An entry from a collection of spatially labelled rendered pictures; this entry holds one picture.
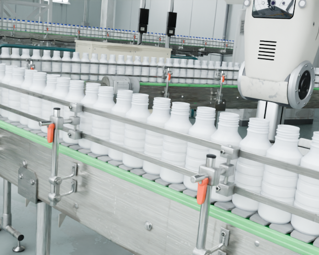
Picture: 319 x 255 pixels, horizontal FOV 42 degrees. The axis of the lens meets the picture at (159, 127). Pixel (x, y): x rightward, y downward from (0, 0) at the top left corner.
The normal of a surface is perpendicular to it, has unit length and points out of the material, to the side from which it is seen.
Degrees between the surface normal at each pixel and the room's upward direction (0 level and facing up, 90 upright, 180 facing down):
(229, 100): 90
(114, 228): 90
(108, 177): 90
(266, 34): 90
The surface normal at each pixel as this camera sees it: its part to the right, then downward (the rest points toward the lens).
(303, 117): 0.48, 0.22
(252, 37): -0.68, 0.09
